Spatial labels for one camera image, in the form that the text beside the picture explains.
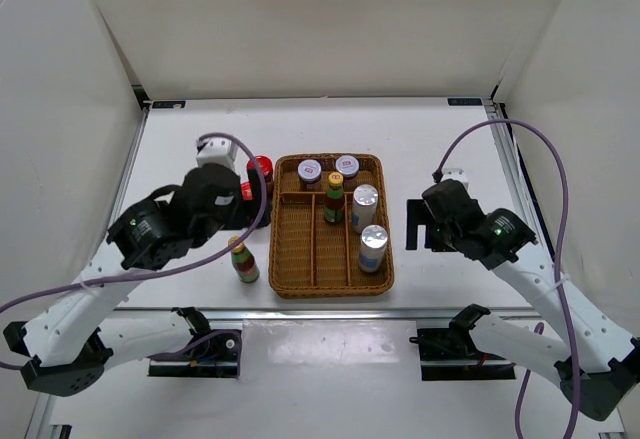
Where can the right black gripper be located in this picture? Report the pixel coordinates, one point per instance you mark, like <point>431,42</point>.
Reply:
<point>418,214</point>

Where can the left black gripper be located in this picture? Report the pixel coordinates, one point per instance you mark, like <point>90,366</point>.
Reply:
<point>234,222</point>

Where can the silver top white can front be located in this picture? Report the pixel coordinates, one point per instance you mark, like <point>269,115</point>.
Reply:
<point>374,241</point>

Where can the silver white can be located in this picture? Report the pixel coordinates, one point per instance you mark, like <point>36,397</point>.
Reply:
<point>374,241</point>
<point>364,207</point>

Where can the purple lid dark jar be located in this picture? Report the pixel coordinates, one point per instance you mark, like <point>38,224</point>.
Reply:
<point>310,174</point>
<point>348,166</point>

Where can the purple lid dark jar front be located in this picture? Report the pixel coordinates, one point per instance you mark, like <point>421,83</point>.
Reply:
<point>348,166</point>

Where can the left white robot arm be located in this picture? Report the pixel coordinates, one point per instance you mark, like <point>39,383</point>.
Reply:
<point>77,339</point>

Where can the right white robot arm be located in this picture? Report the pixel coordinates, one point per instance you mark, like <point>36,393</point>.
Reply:
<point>593,361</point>

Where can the red lid sauce jar front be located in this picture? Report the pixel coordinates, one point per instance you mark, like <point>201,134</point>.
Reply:
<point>246,191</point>

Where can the red lid sauce jar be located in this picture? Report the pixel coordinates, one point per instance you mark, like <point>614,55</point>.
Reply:
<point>266,165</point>
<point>246,191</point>

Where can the red lid sauce jar rear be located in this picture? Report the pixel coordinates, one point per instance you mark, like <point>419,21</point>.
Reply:
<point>266,165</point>

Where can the wicker divided basket tray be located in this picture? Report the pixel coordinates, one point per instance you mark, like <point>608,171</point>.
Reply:
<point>310,258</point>

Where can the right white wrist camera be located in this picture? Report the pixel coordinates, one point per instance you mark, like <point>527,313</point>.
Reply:
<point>456,174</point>

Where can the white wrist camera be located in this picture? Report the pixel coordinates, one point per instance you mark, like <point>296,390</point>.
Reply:
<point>213,150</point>
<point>456,174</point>

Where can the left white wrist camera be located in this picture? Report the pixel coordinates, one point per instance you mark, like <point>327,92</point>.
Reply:
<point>213,150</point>

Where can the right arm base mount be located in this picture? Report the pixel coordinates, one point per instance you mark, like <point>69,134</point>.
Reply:
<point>448,354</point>

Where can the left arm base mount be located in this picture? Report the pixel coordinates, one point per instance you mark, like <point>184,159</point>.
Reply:
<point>217,358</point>

